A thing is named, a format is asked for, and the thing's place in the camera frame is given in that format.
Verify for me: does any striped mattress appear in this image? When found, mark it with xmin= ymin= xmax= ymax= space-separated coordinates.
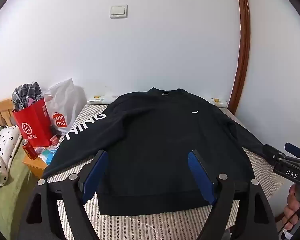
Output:
xmin=46 ymin=102 xmax=288 ymax=240

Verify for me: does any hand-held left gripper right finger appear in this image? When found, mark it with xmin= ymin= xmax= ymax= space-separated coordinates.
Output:
xmin=187 ymin=149 xmax=280 ymax=240

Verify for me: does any blue carton box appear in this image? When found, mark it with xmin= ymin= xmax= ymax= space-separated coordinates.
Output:
xmin=44 ymin=149 xmax=58 ymax=165

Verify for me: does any black cable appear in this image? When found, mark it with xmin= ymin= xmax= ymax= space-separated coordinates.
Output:
xmin=277 ymin=204 xmax=300 ymax=240

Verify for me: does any wooden nightstand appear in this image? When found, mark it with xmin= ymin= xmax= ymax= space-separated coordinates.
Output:
xmin=22 ymin=145 xmax=55 ymax=179

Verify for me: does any person's right hand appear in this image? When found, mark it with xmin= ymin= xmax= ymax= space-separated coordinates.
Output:
xmin=282 ymin=184 xmax=300 ymax=232

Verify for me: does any white plastic bag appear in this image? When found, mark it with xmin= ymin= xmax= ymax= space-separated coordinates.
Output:
xmin=44 ymin=78 xmax=77 ymax=135

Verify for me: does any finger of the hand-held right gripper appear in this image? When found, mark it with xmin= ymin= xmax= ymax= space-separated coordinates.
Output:
xmin=262 ymin=144 xmax=290 ymax=166
xmin=284 ymin=142 xmax=300 ymax=160

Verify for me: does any red paper bag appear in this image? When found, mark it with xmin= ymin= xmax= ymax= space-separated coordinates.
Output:
xmin=12 ymin=97 xmax=53 ymax=147

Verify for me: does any wooden headboard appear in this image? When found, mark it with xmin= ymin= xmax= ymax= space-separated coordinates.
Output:
xmin=0 ymin=99 xmax=15 ymax=128

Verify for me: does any grey plaid cloth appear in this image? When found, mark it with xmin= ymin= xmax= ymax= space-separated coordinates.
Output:
xmin=11 ymin=81 xmax=44 ymax=112

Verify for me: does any red drink can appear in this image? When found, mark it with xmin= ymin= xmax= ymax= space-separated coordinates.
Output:
xmin=21 ymin=139 xmax=38 ymax=160

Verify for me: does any white floral pillow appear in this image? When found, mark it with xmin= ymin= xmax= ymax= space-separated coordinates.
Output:
xmin=0 ymin=125 xmax=23 ymax=204

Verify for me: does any brown wooden door frame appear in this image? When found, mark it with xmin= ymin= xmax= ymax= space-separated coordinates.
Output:
xmin=227 ymin=0 xmax=251 ymax=115

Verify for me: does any green blanket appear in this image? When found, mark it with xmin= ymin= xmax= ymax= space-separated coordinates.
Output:
xmin=0 ymin=145 xmax=38 ymax=230

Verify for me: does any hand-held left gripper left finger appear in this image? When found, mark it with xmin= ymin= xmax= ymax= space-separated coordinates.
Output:
xmin=16 ymin=149 xmax=109 ymax=240

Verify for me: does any black sweatshirt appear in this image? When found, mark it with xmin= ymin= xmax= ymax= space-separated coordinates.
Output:
xmin=42 ymin=87 xmax=268 ymax=215

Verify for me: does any white light switch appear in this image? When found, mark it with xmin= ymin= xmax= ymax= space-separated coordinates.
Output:
xmin=109 ymin=4 xmax=128 ymax=19

